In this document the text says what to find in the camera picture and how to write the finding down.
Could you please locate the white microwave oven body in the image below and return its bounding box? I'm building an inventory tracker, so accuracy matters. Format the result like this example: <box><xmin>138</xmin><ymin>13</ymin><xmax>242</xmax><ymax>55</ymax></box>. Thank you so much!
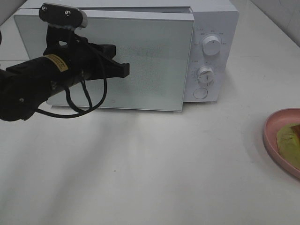
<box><xmin>18</xmin><ymin>0</ymin><xmax>240</xmax><ymax>104</ymax></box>

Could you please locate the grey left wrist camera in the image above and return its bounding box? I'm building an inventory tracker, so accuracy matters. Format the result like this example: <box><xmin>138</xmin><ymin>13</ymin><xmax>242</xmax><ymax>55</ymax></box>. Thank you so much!
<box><xmin>39</xmin><ymin>3</ymin><xmax>88</xmax><ymax>29</ymax></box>

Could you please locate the pink round plate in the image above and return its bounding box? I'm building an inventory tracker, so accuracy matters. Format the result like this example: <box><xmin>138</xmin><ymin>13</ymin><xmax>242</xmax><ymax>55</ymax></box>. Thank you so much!
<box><xmin>263</xmin><ymin>108</ymin><xmax>300</xmax><ymax>179</ymax></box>

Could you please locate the upper white dial knob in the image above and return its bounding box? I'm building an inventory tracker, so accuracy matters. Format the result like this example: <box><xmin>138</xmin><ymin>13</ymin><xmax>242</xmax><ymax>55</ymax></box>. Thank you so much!
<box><xmin>202</xmin><ymin>35</ymin><xmax>221</xmax><ymax>56</ymax></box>

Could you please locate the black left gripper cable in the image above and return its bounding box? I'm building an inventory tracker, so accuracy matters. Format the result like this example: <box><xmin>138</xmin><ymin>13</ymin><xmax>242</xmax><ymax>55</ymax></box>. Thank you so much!
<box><xmin>35</xmin><ymin>46</ymin><xmax>108</xmax><ymax>118</ymax></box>

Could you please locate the round white door button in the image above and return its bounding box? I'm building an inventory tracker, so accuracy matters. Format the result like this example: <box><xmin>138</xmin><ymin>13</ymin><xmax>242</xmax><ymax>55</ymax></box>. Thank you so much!
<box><xmin>193</xmin><ymin>88</ymin><xmax>208</xmax><ymax>99</ymax></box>

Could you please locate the white timer knob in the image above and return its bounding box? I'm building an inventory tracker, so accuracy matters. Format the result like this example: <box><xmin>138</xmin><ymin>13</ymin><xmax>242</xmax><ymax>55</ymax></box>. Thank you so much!
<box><xmin>196</xmin><ymin>67</ymin><xmax>214</xmax><ymax>83</ymax></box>

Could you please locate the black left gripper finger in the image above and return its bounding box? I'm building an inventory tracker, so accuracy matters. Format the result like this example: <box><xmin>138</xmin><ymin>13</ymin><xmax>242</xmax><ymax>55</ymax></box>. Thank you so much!
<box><xmin>87</xmin><ymin>43</ymin><xmax>116</xmax><ymax>61</ymax></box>
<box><xmin>103</xmin><ymin>58</ymin><xmax>130</xmax><ymax>79</ymax></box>

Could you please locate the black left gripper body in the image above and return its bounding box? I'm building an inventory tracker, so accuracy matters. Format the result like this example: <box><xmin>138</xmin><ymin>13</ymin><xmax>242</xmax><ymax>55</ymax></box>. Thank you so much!
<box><xmin>6</xmin><ymin>26</ymin><xmax>105</xmax><ymax>96</ymax></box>

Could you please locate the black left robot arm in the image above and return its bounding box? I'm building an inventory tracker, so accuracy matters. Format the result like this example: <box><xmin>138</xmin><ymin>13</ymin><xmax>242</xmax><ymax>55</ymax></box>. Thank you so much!
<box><xmin>0</xmin><ymin>26</ymin><xmax>129</xmax><ymax>121</ymax></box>

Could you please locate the toast sandwich with lettuce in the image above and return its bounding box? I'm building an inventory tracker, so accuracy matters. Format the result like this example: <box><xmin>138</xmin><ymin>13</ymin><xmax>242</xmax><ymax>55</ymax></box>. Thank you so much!
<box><xmin>277</xmin><ymin>123</ymin><xmax>300</xmax><ymax>170</ymax></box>

